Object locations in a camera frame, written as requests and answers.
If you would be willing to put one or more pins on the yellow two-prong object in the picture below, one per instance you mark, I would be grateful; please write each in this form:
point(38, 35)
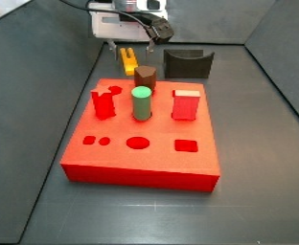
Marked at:
point(128, 59)

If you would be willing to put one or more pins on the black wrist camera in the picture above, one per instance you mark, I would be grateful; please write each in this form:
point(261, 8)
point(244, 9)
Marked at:
point(154, 25)

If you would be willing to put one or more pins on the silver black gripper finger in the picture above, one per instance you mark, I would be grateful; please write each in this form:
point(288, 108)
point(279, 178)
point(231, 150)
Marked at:
point(149, 48)

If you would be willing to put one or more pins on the brown pentagon peg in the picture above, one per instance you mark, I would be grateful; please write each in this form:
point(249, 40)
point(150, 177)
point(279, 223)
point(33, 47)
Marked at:
point(145, 76)

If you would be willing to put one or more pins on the red square peg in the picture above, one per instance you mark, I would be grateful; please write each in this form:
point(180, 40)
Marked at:
point(185, 100)

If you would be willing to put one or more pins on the black curved fixture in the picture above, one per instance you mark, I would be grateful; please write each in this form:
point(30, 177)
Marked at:
point(187, 63)

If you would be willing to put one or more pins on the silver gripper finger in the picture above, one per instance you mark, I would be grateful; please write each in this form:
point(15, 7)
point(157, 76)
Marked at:
point(112, 48)

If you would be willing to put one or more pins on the red foam shape board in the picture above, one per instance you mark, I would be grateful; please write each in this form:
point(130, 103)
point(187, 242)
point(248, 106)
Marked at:
point(160, 153)

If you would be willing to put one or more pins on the red star peg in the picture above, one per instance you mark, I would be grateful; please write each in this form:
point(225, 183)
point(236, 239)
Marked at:
point(102, 102)

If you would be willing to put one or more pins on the green cylinder peg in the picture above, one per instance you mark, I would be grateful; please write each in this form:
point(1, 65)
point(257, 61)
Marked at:
point(141, 94)

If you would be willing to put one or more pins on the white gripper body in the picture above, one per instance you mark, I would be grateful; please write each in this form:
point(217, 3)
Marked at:
point(118, 27)

